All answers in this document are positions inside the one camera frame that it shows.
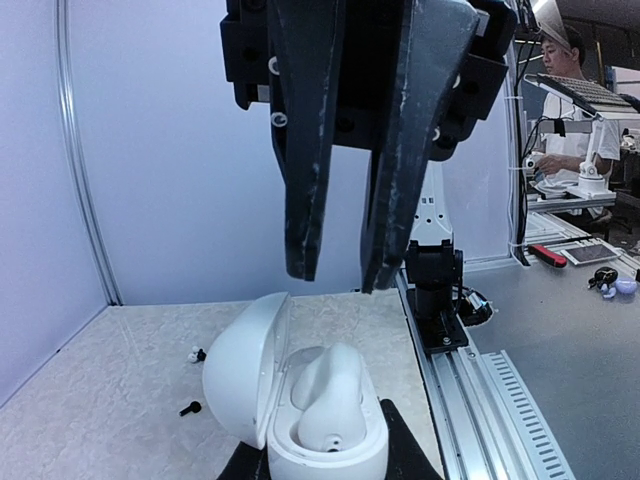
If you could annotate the white earbud with black tip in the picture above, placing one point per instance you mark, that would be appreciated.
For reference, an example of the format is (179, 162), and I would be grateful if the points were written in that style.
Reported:
(196, 355)

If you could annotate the aluminium frame post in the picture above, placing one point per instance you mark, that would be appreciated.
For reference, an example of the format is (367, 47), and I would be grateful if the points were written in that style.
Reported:
(517, 197)
(76, 156)

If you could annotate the small white desk robot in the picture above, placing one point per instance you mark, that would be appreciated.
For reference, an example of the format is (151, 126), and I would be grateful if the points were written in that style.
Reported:
(579, 130)

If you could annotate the front aluminium rail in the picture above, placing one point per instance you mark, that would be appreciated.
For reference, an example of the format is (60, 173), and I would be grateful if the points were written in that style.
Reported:
(486, 421)

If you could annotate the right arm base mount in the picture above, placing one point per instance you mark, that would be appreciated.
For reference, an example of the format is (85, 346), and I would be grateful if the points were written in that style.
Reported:
(437, 322)

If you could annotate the red handled tool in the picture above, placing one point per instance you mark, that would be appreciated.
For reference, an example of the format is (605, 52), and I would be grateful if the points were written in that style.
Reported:
(547, 256)

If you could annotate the white earbud charging case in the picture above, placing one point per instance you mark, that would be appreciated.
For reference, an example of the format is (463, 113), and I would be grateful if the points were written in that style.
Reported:
(247, 381)

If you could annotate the right aluminium frame post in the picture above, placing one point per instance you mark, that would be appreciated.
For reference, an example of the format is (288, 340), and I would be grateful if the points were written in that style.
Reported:
(517, 197)

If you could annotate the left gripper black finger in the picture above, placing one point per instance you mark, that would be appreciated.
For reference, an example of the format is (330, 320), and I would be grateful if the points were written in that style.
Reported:
(406, 461)

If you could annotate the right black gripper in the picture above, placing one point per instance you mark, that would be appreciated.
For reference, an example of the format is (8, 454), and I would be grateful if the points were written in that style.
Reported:
(434, 39)

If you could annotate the purple earbud case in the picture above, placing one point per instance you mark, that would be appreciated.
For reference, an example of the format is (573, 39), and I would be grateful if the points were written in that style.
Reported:
(625, 287)

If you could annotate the small black earbud piece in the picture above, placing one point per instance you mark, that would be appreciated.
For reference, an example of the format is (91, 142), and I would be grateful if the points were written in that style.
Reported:
(193, 407)

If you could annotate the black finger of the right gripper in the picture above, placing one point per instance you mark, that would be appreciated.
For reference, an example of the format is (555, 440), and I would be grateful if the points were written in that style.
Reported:
(306, 40)

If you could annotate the left aluminium frame post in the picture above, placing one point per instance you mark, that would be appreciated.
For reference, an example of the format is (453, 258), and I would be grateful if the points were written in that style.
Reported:
(76, 156)

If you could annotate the smartphone on bench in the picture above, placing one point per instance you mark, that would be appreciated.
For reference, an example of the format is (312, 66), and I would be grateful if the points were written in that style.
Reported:
(590, 254)

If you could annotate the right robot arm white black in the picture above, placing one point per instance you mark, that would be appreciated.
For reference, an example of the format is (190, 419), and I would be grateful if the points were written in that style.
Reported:
(431, 260)

